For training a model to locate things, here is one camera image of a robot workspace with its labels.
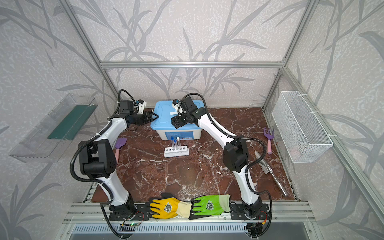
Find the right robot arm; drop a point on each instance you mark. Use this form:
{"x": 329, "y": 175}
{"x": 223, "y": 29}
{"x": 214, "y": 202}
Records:
{"x": 235, "y": 156}

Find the metal tongs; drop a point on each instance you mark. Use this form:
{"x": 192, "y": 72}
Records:
{"x": 267, "y": 178}

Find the green work glove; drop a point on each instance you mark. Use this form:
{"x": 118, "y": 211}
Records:
{"x": 209, "y": 205}

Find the white wire mesh basket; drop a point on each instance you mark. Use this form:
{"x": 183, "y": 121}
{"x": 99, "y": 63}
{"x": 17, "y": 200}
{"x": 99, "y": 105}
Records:
{"x": 303, "y": 135}

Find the blue plastic bin lid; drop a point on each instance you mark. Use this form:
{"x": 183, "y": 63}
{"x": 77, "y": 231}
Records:
{"x": 164, "y": 109}

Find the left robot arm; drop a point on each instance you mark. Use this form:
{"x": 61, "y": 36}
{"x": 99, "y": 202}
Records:
{"x": 95, "y": 160}

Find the aluminium frame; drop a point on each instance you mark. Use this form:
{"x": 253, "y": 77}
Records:
{"x": 373, "y": 198}

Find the yellow work glove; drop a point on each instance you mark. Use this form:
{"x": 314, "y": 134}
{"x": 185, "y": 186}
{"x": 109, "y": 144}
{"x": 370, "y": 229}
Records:
{"x": 167, "y": 206}

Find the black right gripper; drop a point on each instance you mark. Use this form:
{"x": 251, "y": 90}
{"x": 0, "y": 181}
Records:
{"x": 177, "y": 120}

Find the white test tube rack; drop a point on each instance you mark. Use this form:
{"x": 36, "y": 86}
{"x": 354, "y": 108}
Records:
{"x": 171, "y": 152}

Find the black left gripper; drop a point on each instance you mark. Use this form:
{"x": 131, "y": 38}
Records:
{"x": 144, "y": 118}

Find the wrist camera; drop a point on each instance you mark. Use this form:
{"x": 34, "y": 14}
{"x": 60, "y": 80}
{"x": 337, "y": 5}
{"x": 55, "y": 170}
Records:
{"x": 184, "y": 106}
{"x": 139, "y": 106}

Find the white plastic storage bin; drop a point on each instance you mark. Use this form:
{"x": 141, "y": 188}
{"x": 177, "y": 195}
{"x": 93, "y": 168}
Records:
{"x": 183, "y": 134}

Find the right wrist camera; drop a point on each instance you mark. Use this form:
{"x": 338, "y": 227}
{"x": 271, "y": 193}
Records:
{"x": 184, "y": 106}

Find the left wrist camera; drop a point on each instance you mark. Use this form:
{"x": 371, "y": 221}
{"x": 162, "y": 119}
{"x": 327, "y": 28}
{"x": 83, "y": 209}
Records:
{"x": 139, "y": 106}

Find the test tube cork stopper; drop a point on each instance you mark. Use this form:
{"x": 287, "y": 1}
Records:
{"x": 179, "y": 143}

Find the clear wall shelf green mat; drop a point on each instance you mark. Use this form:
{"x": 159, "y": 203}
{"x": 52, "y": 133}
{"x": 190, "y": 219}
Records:
{"x": 48, "y": 141}

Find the purple toy shovel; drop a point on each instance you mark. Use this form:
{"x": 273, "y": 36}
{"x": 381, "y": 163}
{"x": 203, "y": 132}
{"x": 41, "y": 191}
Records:
{"x": 119, "y": 144}

